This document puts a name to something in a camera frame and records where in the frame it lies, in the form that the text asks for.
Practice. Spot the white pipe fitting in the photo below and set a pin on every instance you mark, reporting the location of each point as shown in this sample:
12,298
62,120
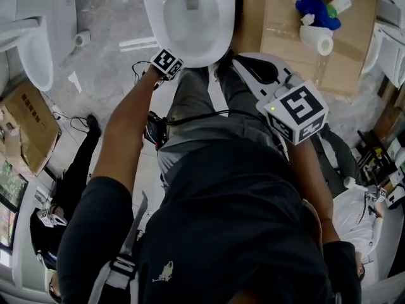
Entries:
81,39

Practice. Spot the small white bottle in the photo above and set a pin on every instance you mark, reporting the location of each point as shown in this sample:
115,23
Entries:
307,19

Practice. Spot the person's black shoe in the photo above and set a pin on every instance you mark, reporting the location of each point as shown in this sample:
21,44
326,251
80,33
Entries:
225,62

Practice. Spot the tall brown carton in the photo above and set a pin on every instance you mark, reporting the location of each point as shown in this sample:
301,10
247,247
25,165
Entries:
390,112

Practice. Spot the large flat cardboard sheet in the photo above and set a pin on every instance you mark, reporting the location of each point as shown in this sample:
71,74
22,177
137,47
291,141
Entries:
341,71

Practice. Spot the clear plastic wrap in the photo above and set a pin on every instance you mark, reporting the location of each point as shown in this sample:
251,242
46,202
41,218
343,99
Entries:
357,112

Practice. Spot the white paper scrap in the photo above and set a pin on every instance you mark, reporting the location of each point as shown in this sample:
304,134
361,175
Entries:
75,81

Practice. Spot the person in grey shirt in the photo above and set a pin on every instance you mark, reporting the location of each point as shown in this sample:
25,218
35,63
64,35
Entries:
228,217

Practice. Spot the black yellow metal frame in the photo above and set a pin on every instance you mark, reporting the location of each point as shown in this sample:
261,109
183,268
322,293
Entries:
376,157

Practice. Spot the blue cloth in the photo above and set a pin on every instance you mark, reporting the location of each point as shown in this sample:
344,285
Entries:
316,9

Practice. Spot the open brown cardboard box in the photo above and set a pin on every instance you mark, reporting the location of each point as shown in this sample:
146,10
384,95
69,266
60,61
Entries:
34,122

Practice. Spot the white toilet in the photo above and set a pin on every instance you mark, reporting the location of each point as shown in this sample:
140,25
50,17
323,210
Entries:
34,59
193,27
389,52

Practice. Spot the person's grey trousers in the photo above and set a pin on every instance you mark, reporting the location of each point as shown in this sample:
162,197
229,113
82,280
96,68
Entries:
190,106

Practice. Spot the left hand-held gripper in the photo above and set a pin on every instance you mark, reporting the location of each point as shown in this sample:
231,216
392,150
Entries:
166,60

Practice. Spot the person's left forearm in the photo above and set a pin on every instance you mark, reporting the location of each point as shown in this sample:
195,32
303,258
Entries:
126,122

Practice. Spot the person's right forearm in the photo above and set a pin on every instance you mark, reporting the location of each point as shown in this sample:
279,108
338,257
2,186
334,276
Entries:
316,185

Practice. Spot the window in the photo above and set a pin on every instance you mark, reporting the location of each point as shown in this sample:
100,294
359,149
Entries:
12,195

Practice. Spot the large white paper roll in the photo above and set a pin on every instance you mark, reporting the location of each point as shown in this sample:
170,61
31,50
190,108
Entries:
311,38

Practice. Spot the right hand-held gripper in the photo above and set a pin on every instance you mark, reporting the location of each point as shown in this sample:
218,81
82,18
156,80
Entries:
300,112

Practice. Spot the small green object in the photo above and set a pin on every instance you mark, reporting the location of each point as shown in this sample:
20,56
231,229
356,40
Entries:
331,11

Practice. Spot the black belt-worn device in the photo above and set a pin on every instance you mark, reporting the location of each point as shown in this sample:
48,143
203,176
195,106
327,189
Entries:
155,131

